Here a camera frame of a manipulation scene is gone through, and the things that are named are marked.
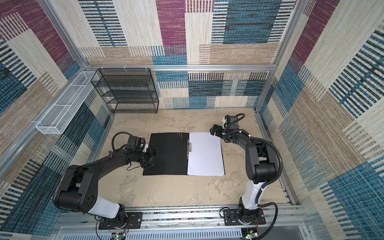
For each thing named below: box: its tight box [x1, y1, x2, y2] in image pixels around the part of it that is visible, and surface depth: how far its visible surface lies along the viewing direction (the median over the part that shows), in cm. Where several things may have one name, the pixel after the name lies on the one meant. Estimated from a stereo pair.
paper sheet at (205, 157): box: [187, 132, 225, 177], surface depth 96 cm
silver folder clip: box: [186, 139, 192, 159], surface depth 101 cm
